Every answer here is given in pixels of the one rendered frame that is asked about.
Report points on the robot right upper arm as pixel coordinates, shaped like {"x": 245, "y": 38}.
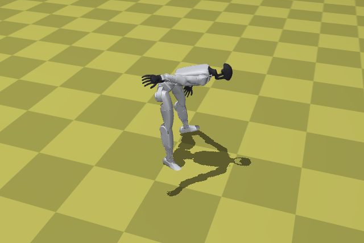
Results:
{"x": 200, "y": 80}

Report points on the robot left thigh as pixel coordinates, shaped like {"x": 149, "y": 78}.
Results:
{"x": 178, "y": 92}

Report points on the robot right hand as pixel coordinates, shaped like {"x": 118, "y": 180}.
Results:
{"x": 153, "y": 80}

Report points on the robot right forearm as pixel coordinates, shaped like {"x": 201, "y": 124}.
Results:
{"x": 174, "y": 79}

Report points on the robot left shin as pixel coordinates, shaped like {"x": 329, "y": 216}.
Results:
{"x": 183, "y": 117}

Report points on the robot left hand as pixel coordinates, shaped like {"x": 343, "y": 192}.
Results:
{"x": 188, "y": 90}

